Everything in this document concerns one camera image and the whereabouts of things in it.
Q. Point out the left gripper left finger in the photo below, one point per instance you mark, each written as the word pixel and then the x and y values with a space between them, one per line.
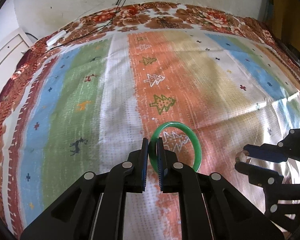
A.
pixel 93 207

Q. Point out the floral brown bed blanket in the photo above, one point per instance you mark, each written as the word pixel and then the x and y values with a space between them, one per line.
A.
pixel 165 17

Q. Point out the white charger on bed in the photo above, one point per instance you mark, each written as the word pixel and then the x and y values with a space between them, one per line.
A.
pixel 55 38

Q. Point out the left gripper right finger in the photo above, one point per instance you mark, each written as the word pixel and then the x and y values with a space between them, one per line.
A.
pixel 210 207

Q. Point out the green jade bangle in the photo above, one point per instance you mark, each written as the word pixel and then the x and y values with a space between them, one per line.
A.
pixel 175 142

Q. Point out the white wooden headboard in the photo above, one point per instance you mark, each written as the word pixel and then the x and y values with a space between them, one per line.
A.
pixel 12 48

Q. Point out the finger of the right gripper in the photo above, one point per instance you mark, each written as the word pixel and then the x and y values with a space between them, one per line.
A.
pixel 267 152
pixel 259 176

